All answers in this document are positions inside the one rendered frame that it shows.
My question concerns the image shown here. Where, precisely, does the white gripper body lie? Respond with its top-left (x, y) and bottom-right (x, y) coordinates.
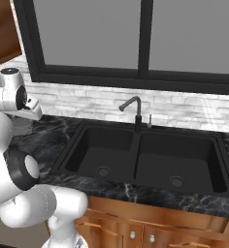
top-left (9, 98), bottom-right (44, 122)

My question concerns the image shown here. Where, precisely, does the black double basin sink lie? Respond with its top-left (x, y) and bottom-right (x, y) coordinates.
top-left (48, 119), bottom-right (229, 200)

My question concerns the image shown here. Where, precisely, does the black sink tap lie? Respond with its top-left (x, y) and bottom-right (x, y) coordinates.
top-left (117, 95), bottom-right (144, 134)

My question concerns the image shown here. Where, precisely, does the wooden panel under sink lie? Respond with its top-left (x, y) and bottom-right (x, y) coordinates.
top-left (86, 195), bottom-right (229, 234)

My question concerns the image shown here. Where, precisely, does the grey dishwasher front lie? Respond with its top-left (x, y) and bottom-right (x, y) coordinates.
top-left (0, 210), bottom-right (51, 248)

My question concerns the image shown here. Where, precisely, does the black framed window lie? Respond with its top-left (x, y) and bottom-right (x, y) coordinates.
top-left (12, 0), bottom-right (229, 97)

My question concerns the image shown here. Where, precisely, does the wooden cupboard door with knob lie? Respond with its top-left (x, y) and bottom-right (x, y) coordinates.
top-left (143, 225), bottom-right (225, 248)
top-left (76, 215), bottom-right (145, 248)

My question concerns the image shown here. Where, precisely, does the brown wall cupboard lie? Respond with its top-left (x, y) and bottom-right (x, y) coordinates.
top-left (0, 0), bottom-right (23, 70)

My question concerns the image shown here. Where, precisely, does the wooden bar handle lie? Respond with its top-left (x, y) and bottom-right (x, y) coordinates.
top-left (168, 241), bottom-right (212, 248)
top-left (77, 220), bottom-right (119, 238)

